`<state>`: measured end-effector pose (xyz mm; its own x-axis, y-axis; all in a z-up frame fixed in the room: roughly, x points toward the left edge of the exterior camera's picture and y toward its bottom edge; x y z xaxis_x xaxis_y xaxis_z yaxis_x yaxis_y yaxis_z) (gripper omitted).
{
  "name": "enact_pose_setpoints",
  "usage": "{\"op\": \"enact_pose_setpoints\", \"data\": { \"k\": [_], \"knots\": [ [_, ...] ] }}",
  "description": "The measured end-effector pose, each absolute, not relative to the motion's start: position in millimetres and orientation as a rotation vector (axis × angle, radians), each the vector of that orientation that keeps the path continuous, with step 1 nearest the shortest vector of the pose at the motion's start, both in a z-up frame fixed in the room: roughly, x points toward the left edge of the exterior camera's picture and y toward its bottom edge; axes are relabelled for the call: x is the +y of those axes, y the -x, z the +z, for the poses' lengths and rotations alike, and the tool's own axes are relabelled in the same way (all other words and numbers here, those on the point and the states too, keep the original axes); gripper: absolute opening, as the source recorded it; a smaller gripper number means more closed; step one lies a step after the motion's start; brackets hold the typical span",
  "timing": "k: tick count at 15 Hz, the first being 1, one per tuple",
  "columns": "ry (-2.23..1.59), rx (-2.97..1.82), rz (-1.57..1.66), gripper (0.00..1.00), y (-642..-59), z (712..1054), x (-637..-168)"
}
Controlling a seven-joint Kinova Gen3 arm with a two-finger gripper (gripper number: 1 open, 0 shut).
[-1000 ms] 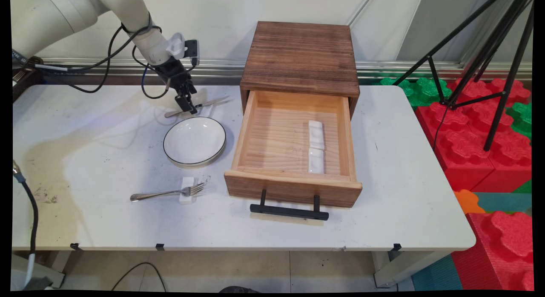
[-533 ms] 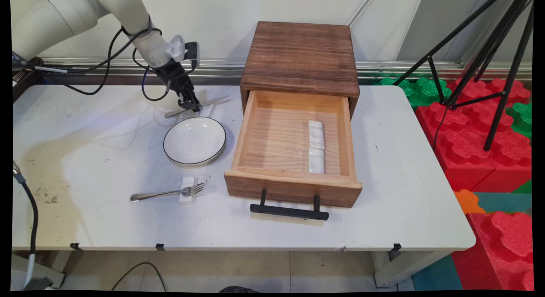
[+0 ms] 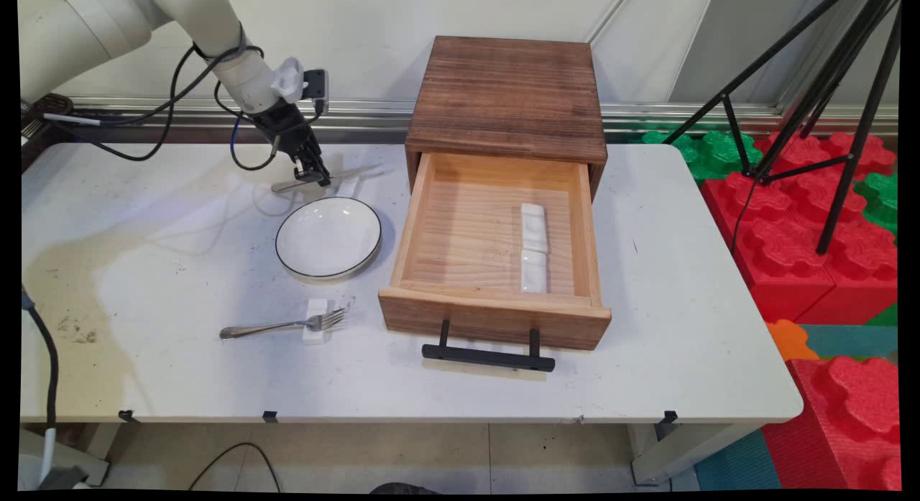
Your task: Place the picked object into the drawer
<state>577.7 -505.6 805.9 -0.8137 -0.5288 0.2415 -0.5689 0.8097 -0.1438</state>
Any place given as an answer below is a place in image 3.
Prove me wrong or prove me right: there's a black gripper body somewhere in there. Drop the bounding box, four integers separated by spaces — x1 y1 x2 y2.
252 102 317 157

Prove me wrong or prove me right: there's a silver table knife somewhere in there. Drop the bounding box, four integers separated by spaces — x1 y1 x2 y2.
271 163 384 194

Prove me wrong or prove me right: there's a white plate black rim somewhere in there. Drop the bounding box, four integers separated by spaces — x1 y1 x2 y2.
275 196 383 284

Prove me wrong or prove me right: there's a silver fork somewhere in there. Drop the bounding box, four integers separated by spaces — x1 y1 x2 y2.
219 308 348 341

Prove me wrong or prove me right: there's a light wooden drawer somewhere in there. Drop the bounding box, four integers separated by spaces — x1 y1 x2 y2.
378 152 612 351

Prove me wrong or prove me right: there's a dark wooden cabinet case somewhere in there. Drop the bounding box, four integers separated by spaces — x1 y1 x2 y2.
405 35 609 200

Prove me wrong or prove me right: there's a green foam block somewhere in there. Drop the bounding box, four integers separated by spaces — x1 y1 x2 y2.
640 131 764 184
853 172 899 236

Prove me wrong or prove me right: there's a white table leg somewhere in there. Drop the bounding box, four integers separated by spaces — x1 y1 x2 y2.
629 422 763 486

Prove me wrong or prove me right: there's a large red foam block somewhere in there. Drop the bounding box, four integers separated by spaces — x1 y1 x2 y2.
701 172 898 326

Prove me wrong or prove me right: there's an orange foam piece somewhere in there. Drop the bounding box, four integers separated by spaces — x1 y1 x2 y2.
765 320 820 363

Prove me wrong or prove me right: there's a black tripod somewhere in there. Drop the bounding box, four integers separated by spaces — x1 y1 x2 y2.
661 0 903 256

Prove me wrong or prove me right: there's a teal foam mat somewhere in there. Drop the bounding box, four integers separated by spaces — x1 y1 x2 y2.
801 325 899 359

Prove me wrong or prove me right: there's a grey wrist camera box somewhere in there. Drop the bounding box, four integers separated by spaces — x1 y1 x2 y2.
302 68 330 117

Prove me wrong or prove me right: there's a blue gripper cable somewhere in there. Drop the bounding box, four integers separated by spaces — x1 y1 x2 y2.
230 116 280 173

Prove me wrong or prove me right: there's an aluminium wall rail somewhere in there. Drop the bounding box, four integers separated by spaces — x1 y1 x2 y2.
22 96 899 144

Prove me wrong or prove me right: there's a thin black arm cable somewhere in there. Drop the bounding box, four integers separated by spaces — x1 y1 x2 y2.
43 45 324 162

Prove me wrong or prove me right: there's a black drawer handle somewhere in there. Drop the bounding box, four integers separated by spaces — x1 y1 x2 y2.
421 318 556 373

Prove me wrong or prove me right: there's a black floor cable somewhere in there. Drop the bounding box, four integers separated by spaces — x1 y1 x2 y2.
188 443 282 493

